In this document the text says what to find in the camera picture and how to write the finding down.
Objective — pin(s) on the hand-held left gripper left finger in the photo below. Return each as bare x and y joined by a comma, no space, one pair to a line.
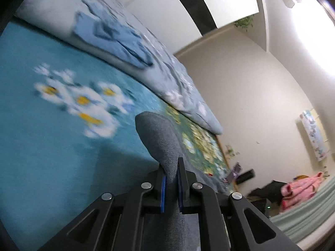
162,193

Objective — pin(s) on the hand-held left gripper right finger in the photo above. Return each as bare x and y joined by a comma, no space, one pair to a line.
180,188

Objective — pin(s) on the dark grey garment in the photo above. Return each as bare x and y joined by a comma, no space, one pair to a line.
159,141

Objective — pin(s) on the purple pink box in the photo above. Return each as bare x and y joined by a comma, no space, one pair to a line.
234,174

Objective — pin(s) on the black rectangular device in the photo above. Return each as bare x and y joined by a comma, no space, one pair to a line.
246,175

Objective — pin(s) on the dark cloth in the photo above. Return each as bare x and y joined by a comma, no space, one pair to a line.
267,188

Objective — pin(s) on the blue floral quilt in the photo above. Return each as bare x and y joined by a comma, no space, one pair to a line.
183,94

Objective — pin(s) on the pink quilt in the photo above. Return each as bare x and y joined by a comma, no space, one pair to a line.
301,188

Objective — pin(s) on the teal floral blanket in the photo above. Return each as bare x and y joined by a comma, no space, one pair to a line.
39,149

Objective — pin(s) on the pale green bedsheet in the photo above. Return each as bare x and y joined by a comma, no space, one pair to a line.
308,219

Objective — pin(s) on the light blue cloth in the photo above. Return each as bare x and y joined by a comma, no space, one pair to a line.
117,36

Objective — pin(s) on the green potted plant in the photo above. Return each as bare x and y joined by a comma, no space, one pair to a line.
244,22

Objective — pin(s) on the white wardrobe with black stripe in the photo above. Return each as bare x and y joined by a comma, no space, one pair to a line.
230,2

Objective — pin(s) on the wooden bed rail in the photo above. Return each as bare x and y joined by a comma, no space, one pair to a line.
222,149

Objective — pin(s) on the floral wall hanging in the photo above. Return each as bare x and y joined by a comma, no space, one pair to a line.
314,136

